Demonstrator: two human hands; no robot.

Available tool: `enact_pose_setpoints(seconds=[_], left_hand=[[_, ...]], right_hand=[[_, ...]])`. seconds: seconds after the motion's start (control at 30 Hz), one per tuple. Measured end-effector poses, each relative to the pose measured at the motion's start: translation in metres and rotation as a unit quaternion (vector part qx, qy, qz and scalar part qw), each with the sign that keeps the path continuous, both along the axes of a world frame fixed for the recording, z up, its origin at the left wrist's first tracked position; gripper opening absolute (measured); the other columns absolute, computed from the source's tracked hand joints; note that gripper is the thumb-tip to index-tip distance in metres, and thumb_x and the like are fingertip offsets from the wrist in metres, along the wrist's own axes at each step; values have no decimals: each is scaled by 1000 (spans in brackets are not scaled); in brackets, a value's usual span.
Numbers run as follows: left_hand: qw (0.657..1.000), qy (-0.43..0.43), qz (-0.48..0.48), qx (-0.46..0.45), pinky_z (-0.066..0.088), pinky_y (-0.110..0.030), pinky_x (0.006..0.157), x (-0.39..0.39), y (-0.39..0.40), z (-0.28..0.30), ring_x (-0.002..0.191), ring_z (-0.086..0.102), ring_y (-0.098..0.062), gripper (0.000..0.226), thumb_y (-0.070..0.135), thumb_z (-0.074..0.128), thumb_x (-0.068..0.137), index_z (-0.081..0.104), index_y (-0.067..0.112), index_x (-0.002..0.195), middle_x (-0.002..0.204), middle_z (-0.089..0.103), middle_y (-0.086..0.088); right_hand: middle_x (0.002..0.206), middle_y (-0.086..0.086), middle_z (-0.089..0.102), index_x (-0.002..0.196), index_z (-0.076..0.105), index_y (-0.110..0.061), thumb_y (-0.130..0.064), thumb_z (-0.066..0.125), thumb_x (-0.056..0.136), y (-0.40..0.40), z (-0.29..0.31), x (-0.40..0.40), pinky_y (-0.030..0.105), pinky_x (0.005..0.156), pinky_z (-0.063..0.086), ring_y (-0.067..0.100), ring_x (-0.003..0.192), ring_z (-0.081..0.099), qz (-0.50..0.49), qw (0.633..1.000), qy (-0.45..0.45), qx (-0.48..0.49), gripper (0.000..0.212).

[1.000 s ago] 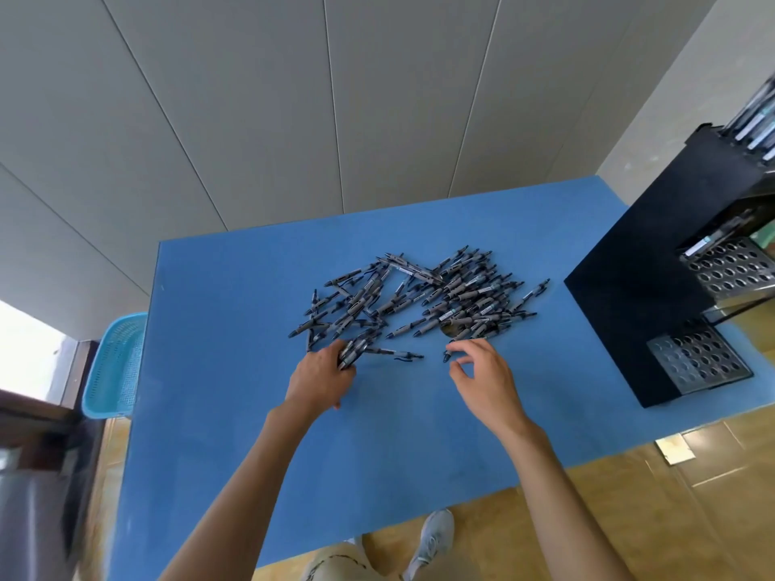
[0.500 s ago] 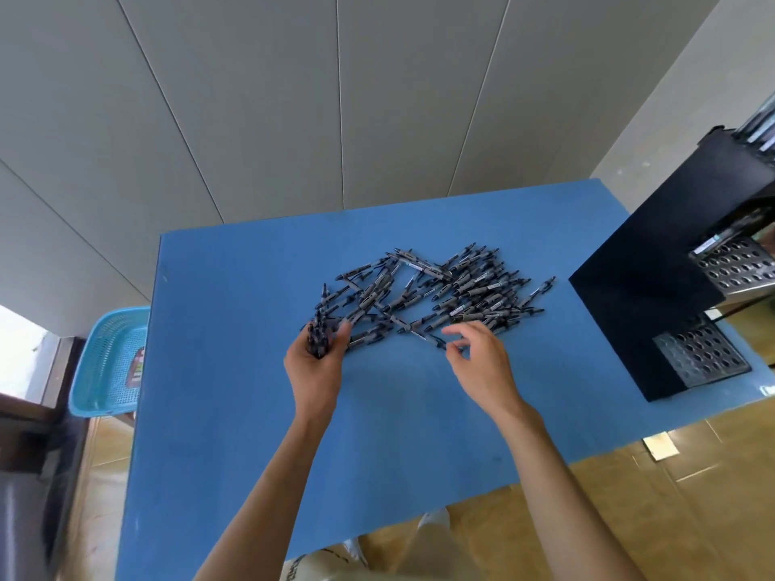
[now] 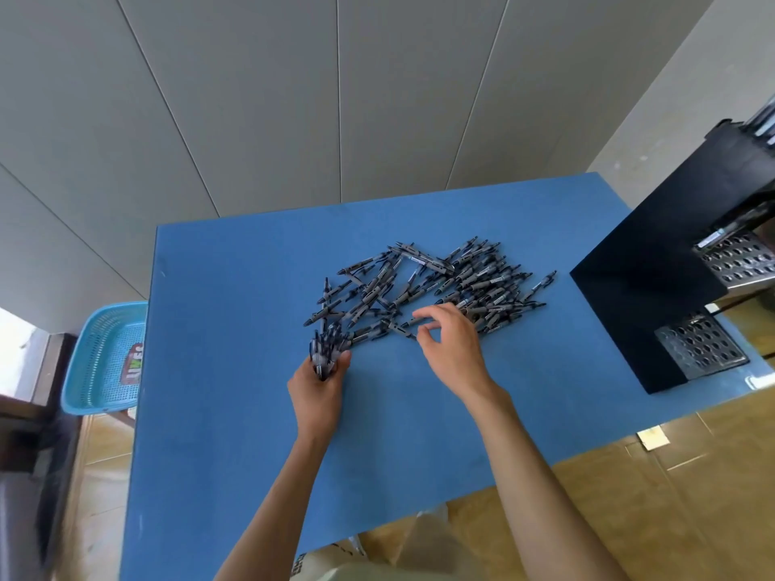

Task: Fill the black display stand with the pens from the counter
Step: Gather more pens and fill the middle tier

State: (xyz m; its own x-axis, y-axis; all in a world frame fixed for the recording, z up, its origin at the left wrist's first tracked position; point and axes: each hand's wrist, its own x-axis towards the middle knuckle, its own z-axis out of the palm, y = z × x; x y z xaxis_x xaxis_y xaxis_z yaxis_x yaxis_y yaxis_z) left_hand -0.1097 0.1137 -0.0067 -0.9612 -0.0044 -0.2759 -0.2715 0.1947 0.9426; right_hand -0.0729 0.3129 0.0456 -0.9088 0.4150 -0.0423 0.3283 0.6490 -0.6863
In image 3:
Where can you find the blue table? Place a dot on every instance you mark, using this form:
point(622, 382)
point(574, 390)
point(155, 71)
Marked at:
point(242, 266)

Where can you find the person's right hand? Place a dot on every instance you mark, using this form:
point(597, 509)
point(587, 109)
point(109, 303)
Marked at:
point(460, 363)

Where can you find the pile of black pens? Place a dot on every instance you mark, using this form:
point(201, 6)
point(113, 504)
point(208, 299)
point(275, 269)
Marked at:
point(454, 284)

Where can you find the blue plastic basket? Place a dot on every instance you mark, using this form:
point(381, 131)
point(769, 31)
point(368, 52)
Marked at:
point(91, 369)

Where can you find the person's right forearm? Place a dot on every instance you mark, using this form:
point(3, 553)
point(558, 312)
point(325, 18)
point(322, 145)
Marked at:
point(545, 502)

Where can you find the brass floor plate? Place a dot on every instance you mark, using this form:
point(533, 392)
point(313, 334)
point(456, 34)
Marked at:
point(653, 439)

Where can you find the brown stool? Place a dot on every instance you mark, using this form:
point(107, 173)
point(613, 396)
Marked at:
point(121, 417)

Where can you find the person's left forearm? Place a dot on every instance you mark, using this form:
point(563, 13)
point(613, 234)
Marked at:
point(272, 514)

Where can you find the dark framed glass door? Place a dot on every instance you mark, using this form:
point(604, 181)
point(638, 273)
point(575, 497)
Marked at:
point(30, 478)

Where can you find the black tiered pen display stand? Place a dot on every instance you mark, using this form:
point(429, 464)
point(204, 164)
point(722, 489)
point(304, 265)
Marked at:
point(636, 296)

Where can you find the person's left hand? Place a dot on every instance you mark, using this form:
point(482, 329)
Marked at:
point(318, 405)

